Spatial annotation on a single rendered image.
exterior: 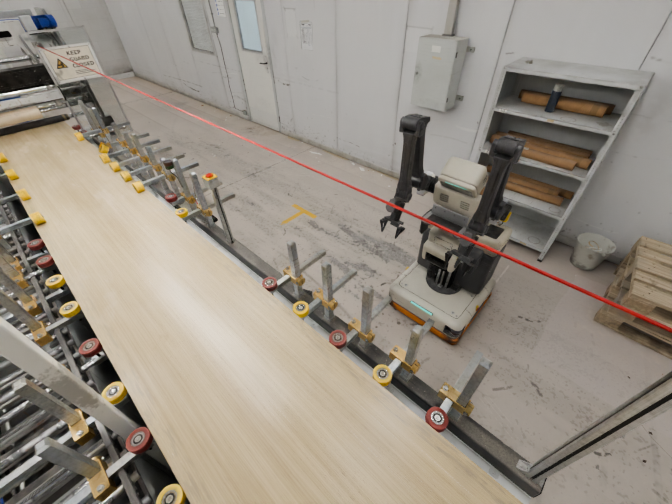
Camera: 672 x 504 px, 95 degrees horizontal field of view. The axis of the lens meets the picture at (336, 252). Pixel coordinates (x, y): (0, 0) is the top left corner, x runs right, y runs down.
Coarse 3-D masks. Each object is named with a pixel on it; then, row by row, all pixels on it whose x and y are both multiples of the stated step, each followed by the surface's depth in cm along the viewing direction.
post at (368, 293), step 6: (366, 288) 129; (372, 288) 129; (366, 294) 129; (372, 294) 131; (366, 300) 132; (372, 300) 134; (366, 306) 134; (372, 306) 137; (366, 312) 137; (366, 318) 140; (366, 324) 143; (360, 330) 150; (366, 330) 146; (360, 342) 157; (366, 342) 154
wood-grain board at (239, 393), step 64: (64, 128) 341; (64, 192) 239; (128, 192) 237; (64, 256) 184; (128, 256) 183; (192, 256) 182; (128, 320) 149; (192, 320) 148; (256, 320) 147; (128, 384) 126; (192, 384) 125; (256, 384) 124; (320, 384) 124; (192, 448) 108; (256, 448) 108; (320, 448) 107; (384, 448) 107; (448, 448) 106
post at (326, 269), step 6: (324, 264) 143; (330, 264) 144; (324, 270) 144; (330, 270) 146; (324, 276) 147; (330, 276) 148; (324, 282) 150; (330, 282) 151; (324, 288) 154; (330, 288) 154; (324, 294) 157; (330, 294) 156; (330, 300) 159; (330, 312) 166
